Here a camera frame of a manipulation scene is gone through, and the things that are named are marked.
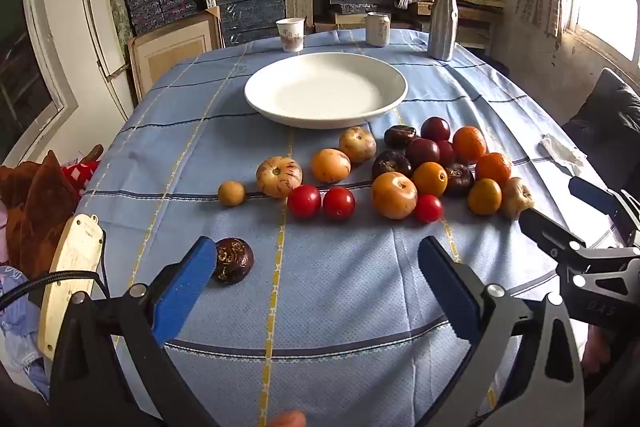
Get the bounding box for person's left hand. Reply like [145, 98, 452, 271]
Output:
[267, 409, 308, 427]

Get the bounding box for pale blue cloth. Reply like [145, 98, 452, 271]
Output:
[0, 257, 51, 403]

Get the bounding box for upright woven tan box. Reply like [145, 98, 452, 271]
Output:
[284, 0, 314, 32]

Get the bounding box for white power strip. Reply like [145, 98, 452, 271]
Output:
[37, 213, 107, 360]

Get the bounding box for spotted tan pear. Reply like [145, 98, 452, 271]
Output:
[339, 126, 377, 164]

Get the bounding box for white drink can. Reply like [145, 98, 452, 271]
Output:
[365, 12, 392, 48]

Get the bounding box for red and white cloth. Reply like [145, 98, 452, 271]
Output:
[61, 161, 101, 195]

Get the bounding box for crumpled white tissue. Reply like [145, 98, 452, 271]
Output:
[539, 134, 587, 175]

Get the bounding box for red tomato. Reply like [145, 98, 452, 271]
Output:
[414, 194, 444, 224]
[286, 184, 322, 219]
[322, 187, 357, 221]

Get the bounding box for blue checked tablecloth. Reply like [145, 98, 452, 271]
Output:
[75, 29, 621, 427]

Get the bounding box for white paper cup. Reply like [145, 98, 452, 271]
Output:
[275, 17, 306, 53]

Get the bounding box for orange tangerine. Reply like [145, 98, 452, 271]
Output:
[475, 152, 513, 185]
[452, 126, 487, 164]

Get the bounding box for grey framed window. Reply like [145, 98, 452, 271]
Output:
[0, 0, 81, 168]

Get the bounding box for plain tan pear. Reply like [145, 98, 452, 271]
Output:
[501, 177, 535, 221]

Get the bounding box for large orange persimmon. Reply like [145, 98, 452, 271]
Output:
[371, 171, 418, 221]

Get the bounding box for dark brown water chestnut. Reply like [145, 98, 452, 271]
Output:
[371, 150, 413, 180]
[383, 125, 417, 148]
[212, 238, 255, 285]
[445, 163, 475, 198]

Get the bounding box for brown plush toy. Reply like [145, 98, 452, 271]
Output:
[0, 144, 105, 280]

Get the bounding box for white ceramic plate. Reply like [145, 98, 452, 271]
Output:
[244, 52, 409, 130]

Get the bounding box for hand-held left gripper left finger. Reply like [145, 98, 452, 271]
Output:
[50, 236, 221, 427]

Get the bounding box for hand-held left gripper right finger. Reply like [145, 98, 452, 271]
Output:
[417, 234, 586, 427]

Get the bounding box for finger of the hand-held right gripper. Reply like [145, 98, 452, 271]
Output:
[568, 177, 640, 248]
[518, 207, 640, 268]

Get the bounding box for stack of grey-blue boxes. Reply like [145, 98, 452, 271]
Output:
[214, 0, 283, 46]

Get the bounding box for black padded jacket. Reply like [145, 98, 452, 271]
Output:
[560, 67, 640, 198]

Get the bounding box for black cable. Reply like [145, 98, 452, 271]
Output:
[0, 271, 111, 308]

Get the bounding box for white leaning boards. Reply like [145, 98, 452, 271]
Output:
[79, 0, 133, 118]

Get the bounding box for person's right hand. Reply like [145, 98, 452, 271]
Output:
[581, 324, 621, 375]

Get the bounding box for yellow-orange round fruit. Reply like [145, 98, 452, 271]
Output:
[311, 148, 352, 184]
[411, 161, 449, 198]
[467, 178, 503, 216]

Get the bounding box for striped cream melon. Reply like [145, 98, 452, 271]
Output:
[256, 155, 304, 199]

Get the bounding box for small tan longan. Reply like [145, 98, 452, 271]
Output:
[217, 180, 247, 208]

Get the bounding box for beige framed panel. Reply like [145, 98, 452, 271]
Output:
[127, 6, 223, 100]

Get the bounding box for silver metal bottle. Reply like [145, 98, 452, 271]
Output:
[426, 0, 459, 62]

